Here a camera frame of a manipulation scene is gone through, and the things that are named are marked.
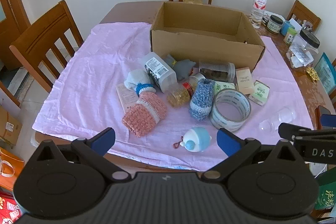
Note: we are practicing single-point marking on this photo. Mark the white paper envelope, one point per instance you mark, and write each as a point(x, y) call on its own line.
point(295, 23)

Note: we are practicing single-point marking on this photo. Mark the green soap packet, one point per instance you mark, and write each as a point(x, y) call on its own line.
point(223, 87)
point(259, 92)

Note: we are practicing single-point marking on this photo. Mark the long pink box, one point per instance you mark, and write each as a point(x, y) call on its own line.
point(124, 98)

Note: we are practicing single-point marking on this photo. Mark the clear jar of brown cookies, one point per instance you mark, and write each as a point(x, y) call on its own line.
point(215, 71)

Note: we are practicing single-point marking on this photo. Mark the black lid glass jar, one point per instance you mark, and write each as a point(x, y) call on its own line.
point(274, 26)

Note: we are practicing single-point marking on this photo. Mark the orange bag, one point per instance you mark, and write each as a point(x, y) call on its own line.
point(14, 161)

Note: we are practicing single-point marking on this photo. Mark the blue white round toy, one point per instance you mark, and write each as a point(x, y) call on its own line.
point(198, 138)

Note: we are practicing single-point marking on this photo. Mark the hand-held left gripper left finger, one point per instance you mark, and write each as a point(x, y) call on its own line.
point(105, 140)

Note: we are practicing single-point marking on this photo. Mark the teal packet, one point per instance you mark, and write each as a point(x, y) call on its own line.
point(325, 73)

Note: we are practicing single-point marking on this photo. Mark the pink knit cloth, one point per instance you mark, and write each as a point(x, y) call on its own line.
point(144, 113)

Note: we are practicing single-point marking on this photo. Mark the blue cup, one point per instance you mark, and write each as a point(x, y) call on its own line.
point(286, 27)

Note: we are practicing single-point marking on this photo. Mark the pen holder with pens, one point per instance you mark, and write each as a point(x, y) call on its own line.
point(307, 25)

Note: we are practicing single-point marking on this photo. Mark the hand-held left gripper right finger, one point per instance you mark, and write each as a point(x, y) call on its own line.
point(227, 141)

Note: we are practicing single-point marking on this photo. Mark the green paper bag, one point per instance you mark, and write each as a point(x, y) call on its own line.
point(326, 192)

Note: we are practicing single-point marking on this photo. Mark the white plastic bottle barcode label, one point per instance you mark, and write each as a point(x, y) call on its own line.
point(157, 70)

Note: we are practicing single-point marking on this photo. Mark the small pink box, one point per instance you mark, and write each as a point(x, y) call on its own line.
point(244, 81)

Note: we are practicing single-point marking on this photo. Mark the clear tape roll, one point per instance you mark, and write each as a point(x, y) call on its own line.
point(218, 113)

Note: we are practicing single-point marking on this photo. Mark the gold snowflake ornament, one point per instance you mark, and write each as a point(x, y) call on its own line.
point(311, 74)

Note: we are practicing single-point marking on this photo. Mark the grey toy dog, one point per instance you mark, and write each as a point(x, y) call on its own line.
point(182, 67)

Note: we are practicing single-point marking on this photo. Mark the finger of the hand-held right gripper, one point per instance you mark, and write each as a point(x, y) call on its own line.
point(291, 130)
point(329, 121)

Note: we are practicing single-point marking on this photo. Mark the clear water bottle red label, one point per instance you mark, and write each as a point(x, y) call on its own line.
point(258, 6)

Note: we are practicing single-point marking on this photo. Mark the clear plastic cup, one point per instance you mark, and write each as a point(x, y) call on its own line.
point(281, 117)

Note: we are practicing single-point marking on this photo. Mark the beige bundle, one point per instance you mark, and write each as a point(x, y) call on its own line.
point(193, 0)

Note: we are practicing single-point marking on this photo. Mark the capsule bottle silver cap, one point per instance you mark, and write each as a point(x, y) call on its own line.
point(181, 95)

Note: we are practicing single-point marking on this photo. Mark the blue knit sock roll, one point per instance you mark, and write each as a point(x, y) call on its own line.
point(201, 99)

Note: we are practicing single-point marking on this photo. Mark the large clear jar black lid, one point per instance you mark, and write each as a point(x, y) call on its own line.
point(302, 53)

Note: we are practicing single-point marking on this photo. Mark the cardboard box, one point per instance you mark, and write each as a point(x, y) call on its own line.
point(204, 53)

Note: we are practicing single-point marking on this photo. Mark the red snack packets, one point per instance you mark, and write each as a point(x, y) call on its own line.
point(8, 207)

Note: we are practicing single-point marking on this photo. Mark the green lid jar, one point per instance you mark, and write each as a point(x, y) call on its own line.
point(290, 36)

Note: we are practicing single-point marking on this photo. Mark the cardboard carton with label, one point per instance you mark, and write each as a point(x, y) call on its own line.
point(9, 124)

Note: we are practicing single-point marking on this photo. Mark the white sock bundle blue band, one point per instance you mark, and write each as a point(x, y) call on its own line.
point(136, 79)

